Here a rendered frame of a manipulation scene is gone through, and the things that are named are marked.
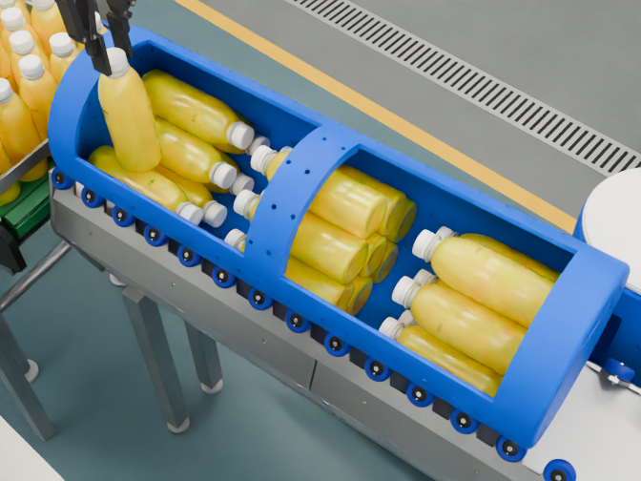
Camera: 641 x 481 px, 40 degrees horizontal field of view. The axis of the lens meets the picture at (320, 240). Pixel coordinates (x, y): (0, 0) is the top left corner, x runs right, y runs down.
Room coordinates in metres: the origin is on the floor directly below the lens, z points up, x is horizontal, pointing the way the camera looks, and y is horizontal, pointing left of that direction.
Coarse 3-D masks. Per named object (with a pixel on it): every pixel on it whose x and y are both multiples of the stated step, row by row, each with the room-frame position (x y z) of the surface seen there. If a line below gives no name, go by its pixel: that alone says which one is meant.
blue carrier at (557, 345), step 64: (192, 64) 1.06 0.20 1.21; (64, 128) 0.98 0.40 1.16; (256, 128) 1.08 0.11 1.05; (320, 128) 0.90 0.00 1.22; (128, 192) 0.89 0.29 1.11; (256, 192) 1.00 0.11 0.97; (448, 192) 0.79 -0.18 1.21; (256, 256) 0.74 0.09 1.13; (576, 256) 0.67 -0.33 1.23; (320, 320) 0.67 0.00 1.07; (384, 320) 0.74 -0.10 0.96; (576, 320) 0.57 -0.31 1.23; (448, 384) 0.55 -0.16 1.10; (512, 384) 0.52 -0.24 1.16
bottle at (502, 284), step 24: (432, 240) 0.73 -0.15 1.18; (456, 240) 0.72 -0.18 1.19; (432, 264) 0.70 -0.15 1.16; (456, 264) 0.68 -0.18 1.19; (480, 264) 0.68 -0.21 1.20; (504, 264) 0.67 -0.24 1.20; (456, 288) 0.67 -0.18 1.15; (480, 288) 0.65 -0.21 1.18; (504, 288) 0.64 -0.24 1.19; (528, 288) 0.64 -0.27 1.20; (504, 312) 0.62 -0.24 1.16; (528, 312) 0.61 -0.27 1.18
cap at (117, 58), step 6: (114, 48) 1.01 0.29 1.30; (108, 54) 0.99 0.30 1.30; (114, 54) 0.99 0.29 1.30; (120, 54) 0.99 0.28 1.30; (114, 60) 0.98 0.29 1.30; (120, 60) 0.98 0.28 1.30; (126, 60) 0.99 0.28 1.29; (114, 66) 0.97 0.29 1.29; (120, 66) 0.97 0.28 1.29; (126, 66) 0.98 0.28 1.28; (114, 72) 0.97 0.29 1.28
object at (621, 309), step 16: (576, 224) 0.89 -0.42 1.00; (624, 288) 0.75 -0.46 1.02; (624, 304) 0.74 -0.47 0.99; (640, 304) 0.73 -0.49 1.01; (624, 320) 0.74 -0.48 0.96; (640, 320) 0.72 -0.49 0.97; (608, 336) 0.97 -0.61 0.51; (624, 336) 0.73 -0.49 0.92; (640, 336) 0.72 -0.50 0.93; (592, 352) 0.98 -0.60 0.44; (608, 352) 0.74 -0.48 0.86; (624, 352) 0.72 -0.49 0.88; (640, 352) 0.72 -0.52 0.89; (640, 368) 0.71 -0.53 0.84; (640, 384) 0.71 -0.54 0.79
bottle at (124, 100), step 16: (128, 64) 0.99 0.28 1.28; (112, 80) 0.97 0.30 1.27; (128, 80) 0.97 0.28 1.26; (112, 96) 0.96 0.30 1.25; (128, 96) 0.96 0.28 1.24; (144, 96) 0.98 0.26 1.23; (112, 112) 0.95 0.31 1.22; (128, 112) 0.95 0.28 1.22; (144, 112) 0.97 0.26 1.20; (112, 128) 0.96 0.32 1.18; (128, 128) 0.95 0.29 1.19; (144, 128) 0.96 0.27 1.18; (128, 144) 0.95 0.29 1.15; (144, 144) 0.96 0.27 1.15; (128, 160) 0.95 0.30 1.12; (144, 160) 0.95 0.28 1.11
